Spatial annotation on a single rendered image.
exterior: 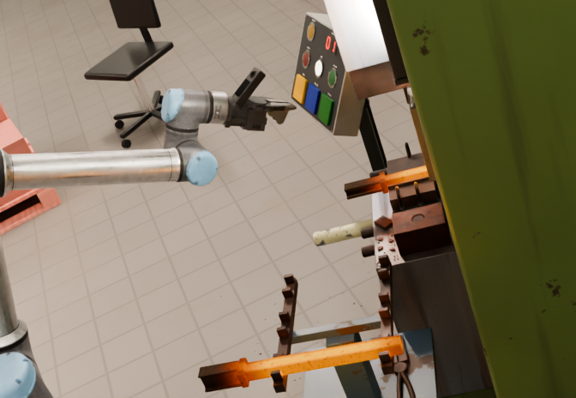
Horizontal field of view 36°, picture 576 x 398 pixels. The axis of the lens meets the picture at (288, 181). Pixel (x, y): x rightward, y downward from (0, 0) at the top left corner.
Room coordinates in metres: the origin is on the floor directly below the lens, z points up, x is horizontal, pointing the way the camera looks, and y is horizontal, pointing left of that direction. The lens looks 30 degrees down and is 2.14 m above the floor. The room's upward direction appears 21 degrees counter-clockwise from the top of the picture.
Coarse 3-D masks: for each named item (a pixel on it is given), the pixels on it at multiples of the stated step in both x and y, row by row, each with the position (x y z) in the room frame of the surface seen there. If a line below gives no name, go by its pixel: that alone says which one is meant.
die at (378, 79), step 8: (376, 64) 1.72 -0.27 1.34; (384, 64) 1.72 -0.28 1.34; (352, 72) 1.73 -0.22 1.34; (360, 72) 1.73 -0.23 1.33; (368, 72) 1.72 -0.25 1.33; (376, 72) 1.72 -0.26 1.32; (384, 72) 1.72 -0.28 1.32; (392, 72) 1.71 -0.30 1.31; (352, 80) 1.73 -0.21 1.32; (360, 80) 1.73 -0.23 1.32; (368, 80) 1.73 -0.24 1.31; (376, 80) 1.72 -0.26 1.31; (384, 80) 1.72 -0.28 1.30; (392, 80) 1.71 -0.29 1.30; (360, 88) 1.73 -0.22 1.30; (368, 88) 1.73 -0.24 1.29; (376, 88) 1.72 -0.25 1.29; (384, 88) 1.72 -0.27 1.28; (392, 88) 1.72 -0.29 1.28; (400, 88) 1.71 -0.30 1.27; (360, 96) 1.73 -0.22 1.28; (368, 96) 1.73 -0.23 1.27
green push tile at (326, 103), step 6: (324, 96) 2.29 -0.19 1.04; (324, 102) 2.28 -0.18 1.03; (330, 102) 2.25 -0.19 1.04; (324, 108) 2.27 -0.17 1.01; (330, 108) 2.24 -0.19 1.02; (318, 114) 2.30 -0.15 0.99; (324, 114) 2.26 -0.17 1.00; (330, 114) 2.24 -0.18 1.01; (324, 120) 2.26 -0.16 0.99; (330, 120) 2.23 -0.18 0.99
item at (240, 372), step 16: (304, 352) 1.29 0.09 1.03; (320, 352) 1.27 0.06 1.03; (336, 352) 1.26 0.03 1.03; (352, 352) 1.24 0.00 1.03; (368, 352) 1.23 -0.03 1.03; (400, 352) 1.21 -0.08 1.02; (208, 368) 1.33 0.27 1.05; (224, 368) 1.32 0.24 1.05; (240, 368) 1.30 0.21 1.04; (256, 368) 1.29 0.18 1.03; (272, 368) 1.28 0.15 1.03; (288, 368) 1.27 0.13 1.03; (304, 368) 1.26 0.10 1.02; (320, 368) 1.25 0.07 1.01; (208, 384) 1.32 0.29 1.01; (224, 384) 1.31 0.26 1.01; (240, 384) 1.30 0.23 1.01
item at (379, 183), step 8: (416, 168) 1.80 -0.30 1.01; (424, 168) 1.79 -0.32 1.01; (376, 176) 1.82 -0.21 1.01; (384, 176) 1.81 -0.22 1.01; (392, 176) 1.81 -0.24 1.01; (400, 176) 1.79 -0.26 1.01; (408, 176) 1.78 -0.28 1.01; (416, 176) 1.78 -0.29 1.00; (344, 184) 1.84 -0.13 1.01; (352, 184) 1.83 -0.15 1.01; (360, 184) 1.81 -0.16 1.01; (368, 184) 1.80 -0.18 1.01; (376, 184) 1.81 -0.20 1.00; (384, 184) 1.79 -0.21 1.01; (352, 192) 1.82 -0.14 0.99; (360, 192) 1.82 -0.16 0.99; (368, 192) 1.81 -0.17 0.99; (376, 192) 1.80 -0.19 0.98; (384, 192) 1.79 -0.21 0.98
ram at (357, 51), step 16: (336, 0) 1.68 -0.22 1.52; (352, 0) 1.67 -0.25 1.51; (368, 0) 1.67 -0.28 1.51; (336, 16) 1.68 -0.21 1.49; (352, 16) 1.67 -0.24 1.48; (368, 16) 1.67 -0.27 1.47; (336, 32) 1.68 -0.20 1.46; (352, 32) 1.68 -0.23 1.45; (368, 32) 1.67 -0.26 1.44; (352, 48) 1.68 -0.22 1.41; (368, 48) 1.67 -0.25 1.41; (384, 48) 1.66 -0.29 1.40; (352, 64) 1.68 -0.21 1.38; (368, 64) 1.67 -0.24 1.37
